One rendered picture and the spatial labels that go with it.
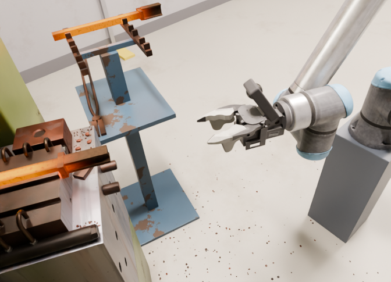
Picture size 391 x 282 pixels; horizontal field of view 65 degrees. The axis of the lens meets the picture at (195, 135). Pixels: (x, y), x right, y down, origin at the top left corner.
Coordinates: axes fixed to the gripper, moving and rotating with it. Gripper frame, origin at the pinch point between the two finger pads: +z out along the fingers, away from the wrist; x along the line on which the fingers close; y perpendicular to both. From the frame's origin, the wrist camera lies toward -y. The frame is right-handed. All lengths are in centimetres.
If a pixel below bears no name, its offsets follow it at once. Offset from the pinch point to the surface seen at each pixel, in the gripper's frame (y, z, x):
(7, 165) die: 0.8, 44.4, 4.8
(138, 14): -2, 5, 69
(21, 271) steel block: 9.9, 43.1, -16.0
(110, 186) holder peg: 11.7, 25.0, 0.6
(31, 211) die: 2.0, 38.6, -8.9
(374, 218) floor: 100, -91, 9
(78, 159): -1.2, 28.5, -0.9
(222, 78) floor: 100, -64, 164
